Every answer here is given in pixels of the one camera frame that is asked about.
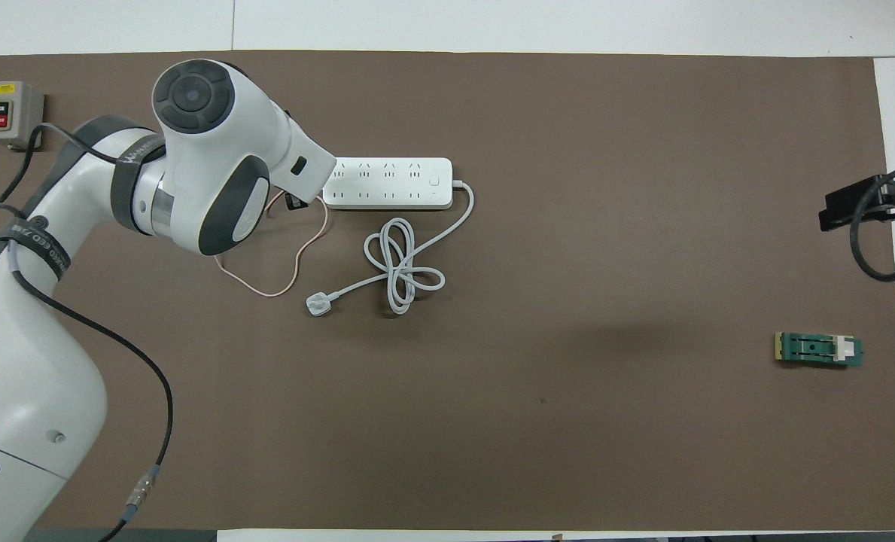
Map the white power strip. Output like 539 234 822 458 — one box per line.
322 157 454 212

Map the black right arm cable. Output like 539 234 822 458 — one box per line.
850 162 895 283

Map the pink usb cable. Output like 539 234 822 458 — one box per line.
214 192 329 297

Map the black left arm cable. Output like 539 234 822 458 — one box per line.
0 124 174 542

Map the green knife switch block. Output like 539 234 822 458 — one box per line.
775 332 864 370

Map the white power cord with plug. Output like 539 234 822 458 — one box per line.
306 179 476 319

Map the grey on-off switch box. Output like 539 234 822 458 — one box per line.
0 81 45 150

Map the brown table mat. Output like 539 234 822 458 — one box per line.
0 51 895 531

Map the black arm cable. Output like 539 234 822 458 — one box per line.
0 124 174 542
850 162 895 283

